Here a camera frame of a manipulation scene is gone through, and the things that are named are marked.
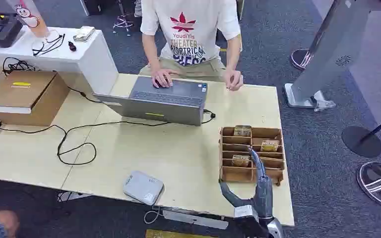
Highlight person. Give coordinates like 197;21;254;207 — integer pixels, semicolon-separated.
138;0;245;92

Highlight yellow printed card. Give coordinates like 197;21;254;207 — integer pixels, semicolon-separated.
260;140;280;152

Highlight black cable with inline plug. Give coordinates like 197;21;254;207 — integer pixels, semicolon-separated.
67;86;103;104

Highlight person's right hand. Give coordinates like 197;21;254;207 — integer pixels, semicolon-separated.
151;68;180;89

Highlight white power strip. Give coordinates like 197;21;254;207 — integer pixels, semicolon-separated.
162;210;230;230

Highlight small chrome stanchion base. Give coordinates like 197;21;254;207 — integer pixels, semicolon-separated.
290;48;315;70

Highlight printed card with dark band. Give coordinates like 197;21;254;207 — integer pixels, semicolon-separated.
233;125;253;137

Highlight black framed glasses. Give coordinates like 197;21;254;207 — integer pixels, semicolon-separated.
31;30;65;57

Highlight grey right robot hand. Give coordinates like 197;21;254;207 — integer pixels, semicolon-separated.
219;148;274;220

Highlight white looped cable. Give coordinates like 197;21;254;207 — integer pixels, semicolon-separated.
143;206;162;225

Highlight brown printed card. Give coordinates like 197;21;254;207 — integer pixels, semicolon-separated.
232;155;251;168

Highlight large chrome stanchion base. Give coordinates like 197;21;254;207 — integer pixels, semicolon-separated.
357;161;381;208

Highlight yellow floor plate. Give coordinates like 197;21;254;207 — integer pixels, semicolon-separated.
145;229;217;238

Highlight white desk foot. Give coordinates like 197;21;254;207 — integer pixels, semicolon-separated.
57;191;92;202

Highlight black stanchion with pole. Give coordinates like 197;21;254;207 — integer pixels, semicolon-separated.
341;110;381;159

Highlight grey flat router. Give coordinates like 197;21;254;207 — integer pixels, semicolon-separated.
123;170;165;207

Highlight cup with mascot print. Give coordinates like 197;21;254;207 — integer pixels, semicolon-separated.
5;0;51;38

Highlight chrome stool base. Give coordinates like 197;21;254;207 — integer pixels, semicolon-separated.
113;0;134;37

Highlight black cable bundle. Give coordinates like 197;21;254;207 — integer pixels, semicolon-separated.
2;57;40;77

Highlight long black power cable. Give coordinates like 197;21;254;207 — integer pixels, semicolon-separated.
0;109;216;166

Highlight grey laptop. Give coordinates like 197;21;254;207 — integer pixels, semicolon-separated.
93;76;208;127

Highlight grey kiosk stand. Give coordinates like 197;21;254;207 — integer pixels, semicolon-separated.
283;0;381;113

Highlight brown cardboard box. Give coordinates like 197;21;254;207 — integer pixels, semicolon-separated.
0;70;70;127

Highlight wooden card box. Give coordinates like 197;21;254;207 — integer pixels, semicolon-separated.
219;126;285;187

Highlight white cabinet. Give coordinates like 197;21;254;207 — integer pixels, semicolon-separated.
0;25;119;96

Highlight person's left hand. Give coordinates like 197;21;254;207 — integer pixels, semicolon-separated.
222;69;245;92

